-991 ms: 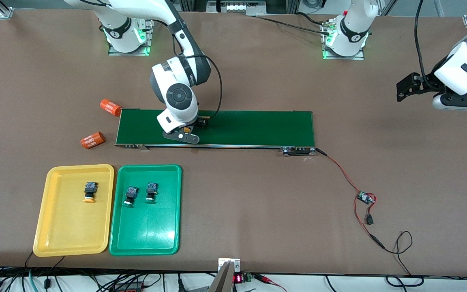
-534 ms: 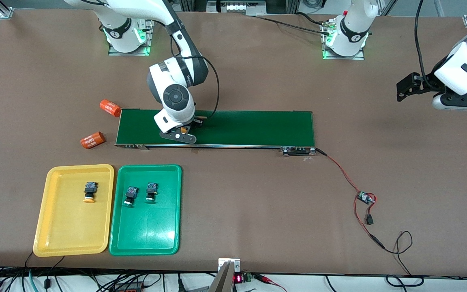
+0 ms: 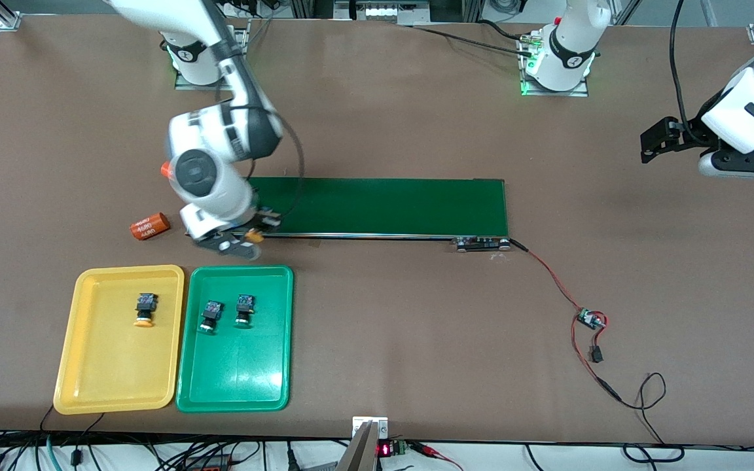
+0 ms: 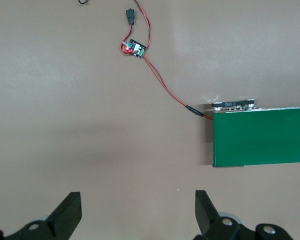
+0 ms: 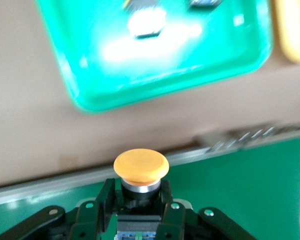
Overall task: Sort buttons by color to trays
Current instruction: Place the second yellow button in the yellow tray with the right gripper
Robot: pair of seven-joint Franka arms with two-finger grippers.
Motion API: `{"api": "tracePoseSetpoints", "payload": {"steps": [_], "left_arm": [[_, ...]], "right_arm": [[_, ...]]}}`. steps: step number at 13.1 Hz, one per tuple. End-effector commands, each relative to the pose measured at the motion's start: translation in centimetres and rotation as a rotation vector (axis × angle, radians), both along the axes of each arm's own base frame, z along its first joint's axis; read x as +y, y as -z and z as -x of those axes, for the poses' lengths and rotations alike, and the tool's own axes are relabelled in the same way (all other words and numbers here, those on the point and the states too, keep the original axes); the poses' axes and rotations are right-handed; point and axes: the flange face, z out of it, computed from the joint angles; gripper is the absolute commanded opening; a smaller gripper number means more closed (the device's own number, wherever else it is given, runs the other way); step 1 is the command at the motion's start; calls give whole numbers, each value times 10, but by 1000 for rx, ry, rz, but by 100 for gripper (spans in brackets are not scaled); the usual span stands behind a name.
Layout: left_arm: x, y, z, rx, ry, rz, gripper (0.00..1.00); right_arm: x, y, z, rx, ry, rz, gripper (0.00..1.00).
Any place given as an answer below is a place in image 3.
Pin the green mushroom push button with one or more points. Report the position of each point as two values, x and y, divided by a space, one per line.
212 313
244 307

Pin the red digit display module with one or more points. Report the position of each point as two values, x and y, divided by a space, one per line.
385 449

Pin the yellow plastic tray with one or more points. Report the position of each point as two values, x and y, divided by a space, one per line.
108 366

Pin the green conveyor belt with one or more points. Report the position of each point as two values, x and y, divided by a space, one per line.
383 206

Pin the red clip lead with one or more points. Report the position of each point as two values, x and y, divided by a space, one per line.
426 449

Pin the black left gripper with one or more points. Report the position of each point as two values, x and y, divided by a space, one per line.
690 134

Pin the yellow mushroom push button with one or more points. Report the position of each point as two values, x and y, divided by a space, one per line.
144 313
254 237

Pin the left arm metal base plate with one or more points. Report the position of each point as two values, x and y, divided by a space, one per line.
573 93

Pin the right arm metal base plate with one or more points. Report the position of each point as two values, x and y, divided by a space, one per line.
184 86

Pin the small green circuit board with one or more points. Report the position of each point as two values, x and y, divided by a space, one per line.
590 318

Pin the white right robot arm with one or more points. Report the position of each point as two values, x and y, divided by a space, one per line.
210 173

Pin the green plastic tray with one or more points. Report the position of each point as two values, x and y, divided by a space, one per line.
246 366

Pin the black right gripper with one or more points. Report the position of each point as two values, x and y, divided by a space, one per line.
258 216

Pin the orange cylinder battery cell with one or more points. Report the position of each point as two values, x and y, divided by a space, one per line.
150 226
165 170

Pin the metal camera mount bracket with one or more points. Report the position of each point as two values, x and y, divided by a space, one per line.
364 451

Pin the aluminium frame with white label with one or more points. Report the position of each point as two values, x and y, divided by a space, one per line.
380 10

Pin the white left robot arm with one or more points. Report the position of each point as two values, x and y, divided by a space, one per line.
567 52

